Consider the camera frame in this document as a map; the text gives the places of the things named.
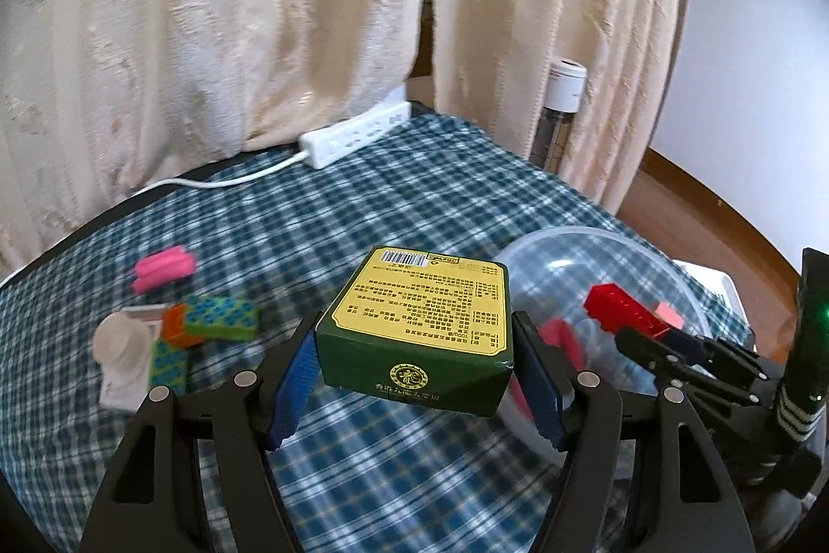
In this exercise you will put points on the long green patterned block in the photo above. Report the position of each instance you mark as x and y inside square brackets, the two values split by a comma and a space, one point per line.
[220, 318]

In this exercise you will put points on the blue plaid tablecloth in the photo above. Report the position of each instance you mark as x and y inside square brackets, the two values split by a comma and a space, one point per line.
[401, 203]

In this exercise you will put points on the orange toy block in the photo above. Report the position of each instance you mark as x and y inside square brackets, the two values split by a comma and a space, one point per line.
[175, 327]

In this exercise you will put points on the green box with yellow label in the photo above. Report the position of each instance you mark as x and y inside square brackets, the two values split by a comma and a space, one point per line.
[414, 307]

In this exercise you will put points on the red toy brick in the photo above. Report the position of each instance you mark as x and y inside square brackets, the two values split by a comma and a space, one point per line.
[615, 307]

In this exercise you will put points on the small pink block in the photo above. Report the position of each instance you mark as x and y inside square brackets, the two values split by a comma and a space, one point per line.
[670, 314]

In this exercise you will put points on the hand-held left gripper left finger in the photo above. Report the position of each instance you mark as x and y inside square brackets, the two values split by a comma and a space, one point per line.
[291, 391]

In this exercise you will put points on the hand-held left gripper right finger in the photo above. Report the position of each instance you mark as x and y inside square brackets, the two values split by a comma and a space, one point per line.
[537, 391]

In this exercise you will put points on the white power strip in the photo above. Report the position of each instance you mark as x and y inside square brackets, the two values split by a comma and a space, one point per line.
[353, 135]

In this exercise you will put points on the narrow cream patterned curtain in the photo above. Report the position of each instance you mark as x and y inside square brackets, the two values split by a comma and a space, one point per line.
[557, 9]

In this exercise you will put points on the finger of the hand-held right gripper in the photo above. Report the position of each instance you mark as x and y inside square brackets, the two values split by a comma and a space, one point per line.
[732, 355]
[641, 349]

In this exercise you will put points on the pink foam hair curler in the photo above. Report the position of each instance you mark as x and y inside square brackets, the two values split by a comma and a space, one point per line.
[163, 268]

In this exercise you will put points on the white capped cylinder bottle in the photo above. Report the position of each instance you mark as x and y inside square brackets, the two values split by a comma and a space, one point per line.
[563, 93]

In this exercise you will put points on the short green patterned block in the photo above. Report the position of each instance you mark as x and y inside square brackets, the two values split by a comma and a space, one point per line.
[167, 368]

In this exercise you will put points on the wide cream patterned curtain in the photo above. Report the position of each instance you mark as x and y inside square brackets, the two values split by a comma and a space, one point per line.
[194, 22]

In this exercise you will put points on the clear plastic bowl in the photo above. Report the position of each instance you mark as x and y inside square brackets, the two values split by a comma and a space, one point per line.
[563, 268]

